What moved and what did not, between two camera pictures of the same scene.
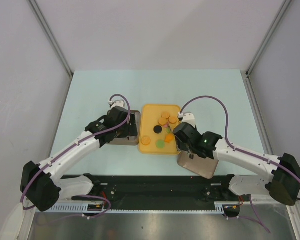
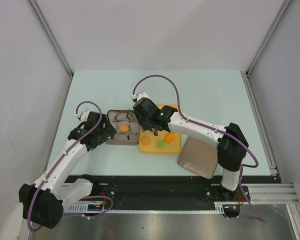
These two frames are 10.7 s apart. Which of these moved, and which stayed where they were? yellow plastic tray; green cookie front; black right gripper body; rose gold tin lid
Moved: black right gripper body
Stayed: green cookie front; rose gold tin lid; yellow plastic tray
